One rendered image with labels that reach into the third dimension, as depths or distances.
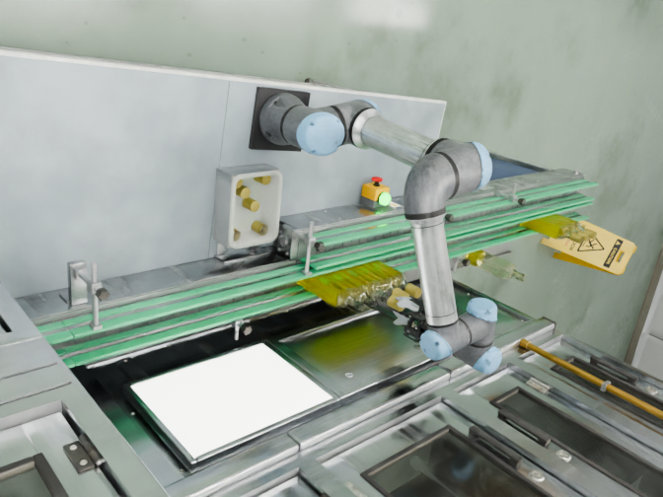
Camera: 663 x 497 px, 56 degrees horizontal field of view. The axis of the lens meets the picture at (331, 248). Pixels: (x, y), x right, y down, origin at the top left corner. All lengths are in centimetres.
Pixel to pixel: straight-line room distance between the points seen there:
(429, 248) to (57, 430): 86
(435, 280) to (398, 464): 44
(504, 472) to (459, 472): 11
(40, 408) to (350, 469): 74
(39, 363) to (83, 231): 64
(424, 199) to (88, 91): 83
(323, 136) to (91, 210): 63
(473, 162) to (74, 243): 100
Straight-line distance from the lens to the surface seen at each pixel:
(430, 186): 143
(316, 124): 169
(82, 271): 160
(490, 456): 165
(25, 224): 166
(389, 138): 167
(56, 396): 105
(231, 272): 182
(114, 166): 169
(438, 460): 160
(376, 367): 180
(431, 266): 147
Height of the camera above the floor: 225
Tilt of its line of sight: 42 degrees down
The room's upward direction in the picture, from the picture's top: 118 degrees clockwise
